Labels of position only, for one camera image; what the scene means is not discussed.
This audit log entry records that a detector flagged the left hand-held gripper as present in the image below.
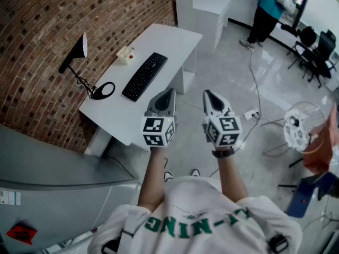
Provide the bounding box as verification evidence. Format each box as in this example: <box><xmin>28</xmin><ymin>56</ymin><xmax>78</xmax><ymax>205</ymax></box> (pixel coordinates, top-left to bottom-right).
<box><xmin>140</xmin><ymin>88</ymin><xmax>177</xmax><ymax>148</ymax></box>

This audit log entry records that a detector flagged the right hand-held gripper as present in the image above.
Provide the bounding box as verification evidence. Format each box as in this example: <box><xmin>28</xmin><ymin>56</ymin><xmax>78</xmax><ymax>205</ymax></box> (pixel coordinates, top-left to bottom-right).
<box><xmin>203</xmin><ymin>89</ymin><xmax>243</xmax><ymax>148</ymax></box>

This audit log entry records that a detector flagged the black desk lamp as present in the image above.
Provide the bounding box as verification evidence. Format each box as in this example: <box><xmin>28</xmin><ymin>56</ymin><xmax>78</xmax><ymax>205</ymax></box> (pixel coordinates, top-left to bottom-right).
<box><xmin>58</xmin><ymin>32</ymin><xmax>116</xmax><ymax>101</ymax></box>

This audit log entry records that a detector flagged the person's left forearm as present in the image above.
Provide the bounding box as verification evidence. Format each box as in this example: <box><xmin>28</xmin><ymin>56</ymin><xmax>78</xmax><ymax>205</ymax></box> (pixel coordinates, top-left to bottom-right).
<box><xmin>137</xmin><ymin>146</ymin><xmax>168</xmax><ymax>213</ymax></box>

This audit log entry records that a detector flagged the person's right forearm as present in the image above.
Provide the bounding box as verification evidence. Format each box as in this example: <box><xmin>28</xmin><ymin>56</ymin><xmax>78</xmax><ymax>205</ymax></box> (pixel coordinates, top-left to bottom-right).
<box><xmin>217</xmin><ymin>155</ymin><xmax>249</xmax><ymax>203</ymax></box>

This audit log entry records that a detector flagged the white desk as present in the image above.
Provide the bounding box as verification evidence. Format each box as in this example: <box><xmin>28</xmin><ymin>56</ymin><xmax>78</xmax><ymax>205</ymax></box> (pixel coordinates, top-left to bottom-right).
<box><xmin>78</xmin><ymin>23</ymin><xmax>203</xmax><ymax>158</ymax></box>

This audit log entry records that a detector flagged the black keyboard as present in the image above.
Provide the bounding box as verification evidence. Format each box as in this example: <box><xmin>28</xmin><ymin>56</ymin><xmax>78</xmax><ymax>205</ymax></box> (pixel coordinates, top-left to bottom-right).
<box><xmin>121</xmin><ymin>52</ymin><xmax>169</xmax><ymax>102</ymax></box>

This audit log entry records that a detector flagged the white power strip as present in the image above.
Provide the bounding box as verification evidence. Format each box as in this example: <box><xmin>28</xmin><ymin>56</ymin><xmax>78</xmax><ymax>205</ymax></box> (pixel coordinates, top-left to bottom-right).
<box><xmin>243</xmin><ymin>109</ymin><xmax>262</xmax><ymax>120</ymax></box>

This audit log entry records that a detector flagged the black wrist watch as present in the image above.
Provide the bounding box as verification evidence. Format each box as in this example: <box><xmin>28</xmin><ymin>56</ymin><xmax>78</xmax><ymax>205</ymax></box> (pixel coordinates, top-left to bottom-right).
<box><xmin>211</xmin><ymin>147</ymin><xmax>236</xmax><ymax>159</ymax></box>

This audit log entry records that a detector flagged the cream plastic box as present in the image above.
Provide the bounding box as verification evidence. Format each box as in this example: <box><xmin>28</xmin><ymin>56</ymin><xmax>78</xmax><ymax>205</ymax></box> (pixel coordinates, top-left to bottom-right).
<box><xmin>116</xmin><ymin>46</ymin><xmax>137</xmax><ymax>65</ymax></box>

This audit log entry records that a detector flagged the white drawer cabinet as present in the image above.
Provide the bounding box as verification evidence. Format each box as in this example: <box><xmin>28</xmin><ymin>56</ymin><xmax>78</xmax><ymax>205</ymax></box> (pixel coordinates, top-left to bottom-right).
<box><xmin>192</xmin><ymin>0</ymin><xmax>234</xmax><ymax>54</ymax></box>

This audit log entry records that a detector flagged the white floor fan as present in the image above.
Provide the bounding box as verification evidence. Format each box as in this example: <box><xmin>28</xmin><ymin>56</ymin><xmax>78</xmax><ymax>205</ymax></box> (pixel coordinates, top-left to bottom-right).
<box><xmin>283</xmin><ymin>101</ymin><xmax>329</xmax><ymax>153</ymax></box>

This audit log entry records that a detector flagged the white printed t-shirt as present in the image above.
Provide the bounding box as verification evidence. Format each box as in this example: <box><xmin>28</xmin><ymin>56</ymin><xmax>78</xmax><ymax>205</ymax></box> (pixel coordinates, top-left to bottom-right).
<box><xmin>88</xmin><ymin>175</ymin><xmax>303</xmax><ymax>254</ymax></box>

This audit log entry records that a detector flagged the black office chair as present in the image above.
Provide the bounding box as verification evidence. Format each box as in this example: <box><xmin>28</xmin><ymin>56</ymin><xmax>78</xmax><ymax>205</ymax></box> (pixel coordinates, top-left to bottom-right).
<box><xmin>287</xmin><ymin>26</ymin><xmax>333</xmax><ymax>89</ymax></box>
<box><xmin>315</xmin><ymin>29</ymin><xmax>338</xmax><ymax>74</ymax></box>

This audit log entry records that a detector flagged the orange cloth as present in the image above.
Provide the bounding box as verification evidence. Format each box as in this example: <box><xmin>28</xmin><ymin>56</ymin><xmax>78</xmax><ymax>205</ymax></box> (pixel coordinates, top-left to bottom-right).
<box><xmin>303</xmin><ymin>110</ymin><xmax>339</xmax><ymax>175</ymax></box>

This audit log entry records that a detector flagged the blue plastic chair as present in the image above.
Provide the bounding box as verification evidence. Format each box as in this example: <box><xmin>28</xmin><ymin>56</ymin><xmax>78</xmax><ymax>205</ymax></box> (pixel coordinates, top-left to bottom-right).
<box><xmin>287</xmin><ymin>172</ymin><xmax>339</xmax><ymax>219</ymax></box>

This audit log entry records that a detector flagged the black pole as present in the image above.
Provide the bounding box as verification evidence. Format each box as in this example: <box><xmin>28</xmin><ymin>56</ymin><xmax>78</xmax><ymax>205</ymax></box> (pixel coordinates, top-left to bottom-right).
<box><xmin>290</xmin><ymin>0</ymin><xmax>314</xmax><ymax>31</ymax></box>

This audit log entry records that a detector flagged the white label sticker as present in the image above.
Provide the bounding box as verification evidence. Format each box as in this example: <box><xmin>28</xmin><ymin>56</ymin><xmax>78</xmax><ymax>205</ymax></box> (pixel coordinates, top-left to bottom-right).
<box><xmin>0</xmin><ymin>189</ymin><xmax>21</xmax><ymax>206</ymax></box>

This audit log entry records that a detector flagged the red diamond sticker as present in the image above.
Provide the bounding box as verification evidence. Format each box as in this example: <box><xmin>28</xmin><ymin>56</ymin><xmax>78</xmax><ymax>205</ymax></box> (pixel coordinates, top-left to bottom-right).
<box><xmin>6</xmin><ymin>222</ymin><xmax>39</xmax><ymax>246</ymax></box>

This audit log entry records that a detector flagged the white floor cable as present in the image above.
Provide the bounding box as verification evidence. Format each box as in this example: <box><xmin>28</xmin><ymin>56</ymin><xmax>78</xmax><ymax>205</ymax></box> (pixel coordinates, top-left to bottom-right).
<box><xmin>248</xmin><ymin>48</ymin><xmax>263</xmax><ymax>113</ymax></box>

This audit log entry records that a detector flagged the grey shoulder strap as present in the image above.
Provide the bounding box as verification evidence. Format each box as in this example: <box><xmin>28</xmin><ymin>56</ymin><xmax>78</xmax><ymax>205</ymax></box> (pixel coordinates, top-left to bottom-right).
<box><xmin>120</xmin><ymin>209</ymin><xmax>145</xmax><ymax>248</ymax></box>

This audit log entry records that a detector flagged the black strap buckle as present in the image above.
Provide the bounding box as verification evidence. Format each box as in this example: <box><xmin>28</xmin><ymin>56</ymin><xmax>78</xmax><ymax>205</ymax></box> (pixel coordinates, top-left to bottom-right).
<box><xmin>267</xmin><ymin>234</ymin><xmax>289</xmax><ymax>254</ymax></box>

